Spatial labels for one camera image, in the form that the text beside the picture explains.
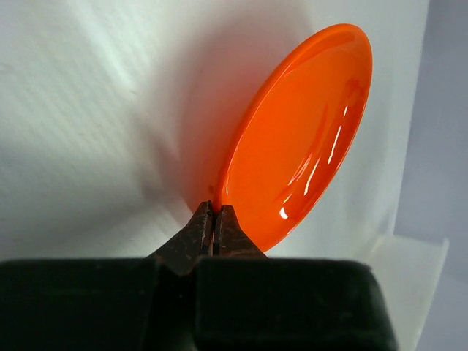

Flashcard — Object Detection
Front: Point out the orange round plate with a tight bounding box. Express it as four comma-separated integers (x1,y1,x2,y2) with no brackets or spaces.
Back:
214,23,373,251

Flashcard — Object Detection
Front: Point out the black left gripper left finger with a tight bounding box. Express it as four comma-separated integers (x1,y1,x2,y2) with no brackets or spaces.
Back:
1,201,214,350

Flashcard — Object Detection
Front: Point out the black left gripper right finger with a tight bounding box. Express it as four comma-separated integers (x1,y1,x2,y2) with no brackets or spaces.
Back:
195,205,399,350

